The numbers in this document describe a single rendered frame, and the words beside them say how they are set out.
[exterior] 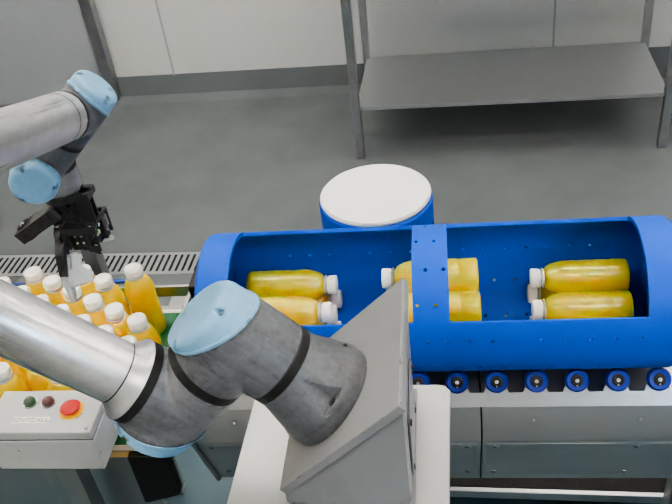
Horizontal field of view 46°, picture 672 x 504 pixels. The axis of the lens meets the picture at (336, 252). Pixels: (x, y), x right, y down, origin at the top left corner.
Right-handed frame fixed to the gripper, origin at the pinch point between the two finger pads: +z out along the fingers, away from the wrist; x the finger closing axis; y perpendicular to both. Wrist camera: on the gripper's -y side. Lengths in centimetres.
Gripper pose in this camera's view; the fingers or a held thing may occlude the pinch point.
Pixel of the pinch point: (85, 277)
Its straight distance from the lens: 160.8
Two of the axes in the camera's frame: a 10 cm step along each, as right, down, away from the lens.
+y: 9.9, -0.4, -1.4
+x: 0.8, -6.0, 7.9
